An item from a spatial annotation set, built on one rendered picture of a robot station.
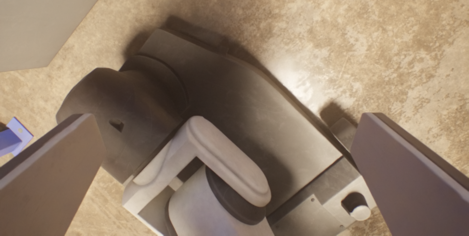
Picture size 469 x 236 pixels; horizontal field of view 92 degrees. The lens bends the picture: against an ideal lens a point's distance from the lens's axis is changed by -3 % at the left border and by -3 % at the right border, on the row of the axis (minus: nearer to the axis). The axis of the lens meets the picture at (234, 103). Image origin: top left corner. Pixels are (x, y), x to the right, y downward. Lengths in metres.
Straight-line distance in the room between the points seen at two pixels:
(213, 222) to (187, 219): 0.05
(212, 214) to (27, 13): 0.57
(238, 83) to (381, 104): 0.43
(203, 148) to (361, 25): 0.53
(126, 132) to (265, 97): 0.28
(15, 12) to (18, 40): 0.10
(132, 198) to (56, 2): 0.49
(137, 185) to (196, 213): 0.11
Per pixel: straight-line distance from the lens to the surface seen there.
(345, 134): 0.60
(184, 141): 0.38
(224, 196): 0.40
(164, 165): 0.40
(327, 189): 0.58
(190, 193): 0.44
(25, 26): 0.73
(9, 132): 1.07
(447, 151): 0.92
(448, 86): 0.86
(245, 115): 0.52
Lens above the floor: 0.67
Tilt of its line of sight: 75 degrees down
